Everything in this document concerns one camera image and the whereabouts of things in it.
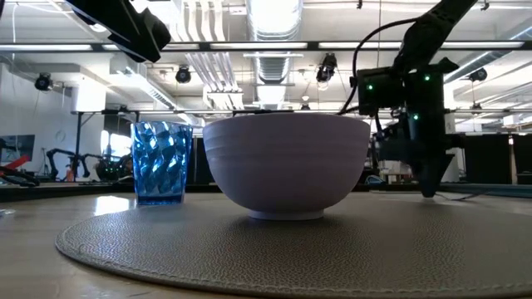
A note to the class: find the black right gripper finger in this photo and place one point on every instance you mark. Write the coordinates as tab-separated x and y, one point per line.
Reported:
425	174
438	170

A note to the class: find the lavender bowl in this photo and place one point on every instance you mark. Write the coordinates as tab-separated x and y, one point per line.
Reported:
287	166

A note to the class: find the blue faceted plastic tumbler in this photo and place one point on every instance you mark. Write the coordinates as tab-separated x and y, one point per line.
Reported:
160	166

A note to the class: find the black background robot arm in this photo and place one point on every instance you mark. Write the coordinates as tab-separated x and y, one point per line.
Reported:
110	170
50	158

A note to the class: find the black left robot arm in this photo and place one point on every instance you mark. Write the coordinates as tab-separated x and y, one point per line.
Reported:
120	21

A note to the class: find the white round column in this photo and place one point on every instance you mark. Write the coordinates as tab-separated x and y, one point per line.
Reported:
449	124

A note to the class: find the black partition panels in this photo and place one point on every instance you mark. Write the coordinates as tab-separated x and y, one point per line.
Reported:
198	162
486	158

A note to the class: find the blue white bag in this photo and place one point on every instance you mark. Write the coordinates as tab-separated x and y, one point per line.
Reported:
374	179

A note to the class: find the black ceiling spotlight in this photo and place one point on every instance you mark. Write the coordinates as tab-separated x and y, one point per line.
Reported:
478	74
43	82
183	74

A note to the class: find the round beige leather placemat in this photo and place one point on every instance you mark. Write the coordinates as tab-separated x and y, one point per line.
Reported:
291	257

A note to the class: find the red bar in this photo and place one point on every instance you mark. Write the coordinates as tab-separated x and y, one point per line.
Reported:
18	162

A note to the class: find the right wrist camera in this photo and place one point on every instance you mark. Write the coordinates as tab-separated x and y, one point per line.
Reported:
378	91

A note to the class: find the black overhead camera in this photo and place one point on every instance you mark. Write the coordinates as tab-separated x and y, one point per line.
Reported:
326	68

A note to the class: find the silver ventilation duct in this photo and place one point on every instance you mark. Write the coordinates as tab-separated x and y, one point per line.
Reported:
274	25

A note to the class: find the black overhead frame bar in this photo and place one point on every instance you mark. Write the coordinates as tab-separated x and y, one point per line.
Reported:
203	45

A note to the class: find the black metal table frame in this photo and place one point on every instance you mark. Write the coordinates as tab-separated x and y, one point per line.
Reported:
41	192

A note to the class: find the dark wall picture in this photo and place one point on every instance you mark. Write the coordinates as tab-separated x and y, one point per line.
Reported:
21	145

